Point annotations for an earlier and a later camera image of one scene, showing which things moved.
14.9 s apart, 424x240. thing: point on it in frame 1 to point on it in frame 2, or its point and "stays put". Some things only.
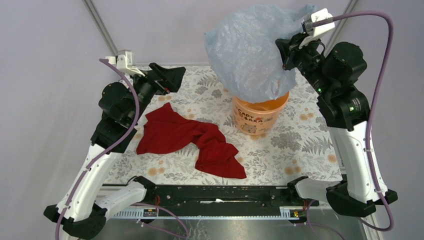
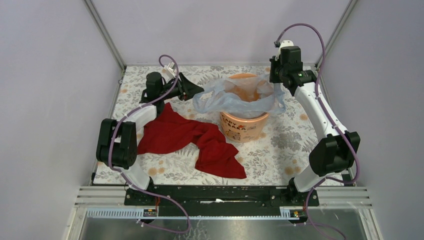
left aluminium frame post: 90,6 stays put
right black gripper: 284,46 to 272,78
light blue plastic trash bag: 242,42 to 247,96
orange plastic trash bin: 257,118 to 243,130
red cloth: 166,131 stays put
